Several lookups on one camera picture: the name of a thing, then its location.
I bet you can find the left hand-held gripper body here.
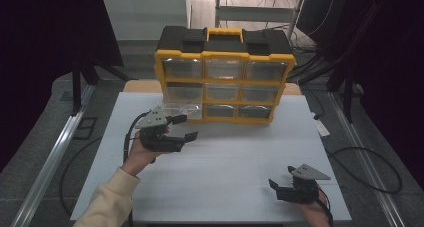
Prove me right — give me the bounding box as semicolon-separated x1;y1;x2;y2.
134;105;186;154

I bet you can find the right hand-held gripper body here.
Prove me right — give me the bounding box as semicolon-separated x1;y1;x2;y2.
275;163;332;204

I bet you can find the yellow and black drawer organizer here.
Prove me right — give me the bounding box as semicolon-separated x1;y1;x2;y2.
153;25;297;125

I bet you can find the person's left hand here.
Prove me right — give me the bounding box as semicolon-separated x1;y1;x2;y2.
121;139;165;178

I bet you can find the person's right hand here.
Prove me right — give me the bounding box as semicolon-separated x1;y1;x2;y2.
292;192;331;227

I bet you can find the white paper tag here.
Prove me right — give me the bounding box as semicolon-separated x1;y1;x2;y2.
314;118;331;137

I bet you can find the grid of clear drawers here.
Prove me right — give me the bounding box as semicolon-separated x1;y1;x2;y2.
162;57;288;119

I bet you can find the black metal stand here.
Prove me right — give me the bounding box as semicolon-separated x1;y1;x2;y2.
297;18;355;124

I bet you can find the black tripod stand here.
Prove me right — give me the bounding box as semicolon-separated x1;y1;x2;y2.
70;51;135;117

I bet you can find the white metal shelf stand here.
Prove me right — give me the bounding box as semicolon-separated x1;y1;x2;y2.
214;0;306;39

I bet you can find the dark curtain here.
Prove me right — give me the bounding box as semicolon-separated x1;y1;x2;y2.
333;0;424;181
0;0;125;173

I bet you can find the left hand-held gripper black cable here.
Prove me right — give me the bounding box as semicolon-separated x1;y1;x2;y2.
122;110;152;227

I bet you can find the hand-held gripper black cable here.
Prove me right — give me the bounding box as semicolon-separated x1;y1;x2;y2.
122;110;152;227
316;186;335;227

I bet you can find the right hand-held gripper black cable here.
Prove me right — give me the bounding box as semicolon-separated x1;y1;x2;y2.
316;186;335;227

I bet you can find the aluminium floor rail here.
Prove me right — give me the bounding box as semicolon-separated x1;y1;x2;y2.
328;91;407;227
9;84;97;227

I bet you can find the black floor frame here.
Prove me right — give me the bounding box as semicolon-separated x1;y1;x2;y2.
72;116;99;141

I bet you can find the black looped floor cable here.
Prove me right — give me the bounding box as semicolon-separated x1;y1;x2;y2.
324;146;403;194

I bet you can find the thin black floor cable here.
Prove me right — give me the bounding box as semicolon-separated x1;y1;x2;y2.
59;136;103;218

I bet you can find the tangle of black cables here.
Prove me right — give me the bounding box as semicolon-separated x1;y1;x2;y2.
285;28;323;56

